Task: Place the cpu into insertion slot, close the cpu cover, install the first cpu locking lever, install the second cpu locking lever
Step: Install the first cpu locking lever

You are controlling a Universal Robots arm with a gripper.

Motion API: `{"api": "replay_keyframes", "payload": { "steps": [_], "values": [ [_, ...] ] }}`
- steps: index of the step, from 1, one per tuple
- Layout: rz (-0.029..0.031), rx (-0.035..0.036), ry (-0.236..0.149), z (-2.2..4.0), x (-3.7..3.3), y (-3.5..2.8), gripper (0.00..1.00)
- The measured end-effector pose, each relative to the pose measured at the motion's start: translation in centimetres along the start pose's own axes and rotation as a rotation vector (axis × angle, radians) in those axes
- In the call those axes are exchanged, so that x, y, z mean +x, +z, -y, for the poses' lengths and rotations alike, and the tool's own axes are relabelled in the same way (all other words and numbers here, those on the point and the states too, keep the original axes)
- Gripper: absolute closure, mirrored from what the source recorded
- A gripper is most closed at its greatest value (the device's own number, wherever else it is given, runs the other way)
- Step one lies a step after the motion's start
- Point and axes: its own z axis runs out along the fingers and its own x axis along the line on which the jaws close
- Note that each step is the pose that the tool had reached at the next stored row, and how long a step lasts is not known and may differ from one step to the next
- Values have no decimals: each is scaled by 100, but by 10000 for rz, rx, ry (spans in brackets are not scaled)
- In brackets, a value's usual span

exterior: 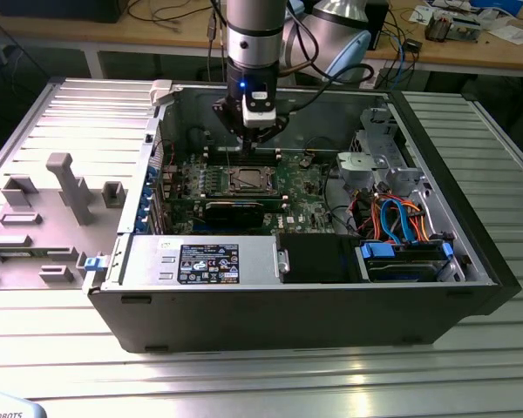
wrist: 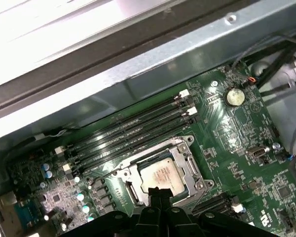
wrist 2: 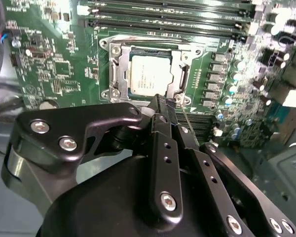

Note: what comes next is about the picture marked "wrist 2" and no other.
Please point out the metal socket cover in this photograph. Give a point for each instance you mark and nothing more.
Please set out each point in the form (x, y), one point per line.
(122, 61)

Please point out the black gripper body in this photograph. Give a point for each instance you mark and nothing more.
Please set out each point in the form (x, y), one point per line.
(101, 209)

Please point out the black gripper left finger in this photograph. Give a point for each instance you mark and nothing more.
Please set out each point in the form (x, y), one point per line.
(162, 172)

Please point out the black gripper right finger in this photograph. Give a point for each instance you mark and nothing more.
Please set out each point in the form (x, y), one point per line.
(212, 177)

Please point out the silver CPU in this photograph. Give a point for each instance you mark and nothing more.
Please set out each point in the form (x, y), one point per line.
(148, 74)

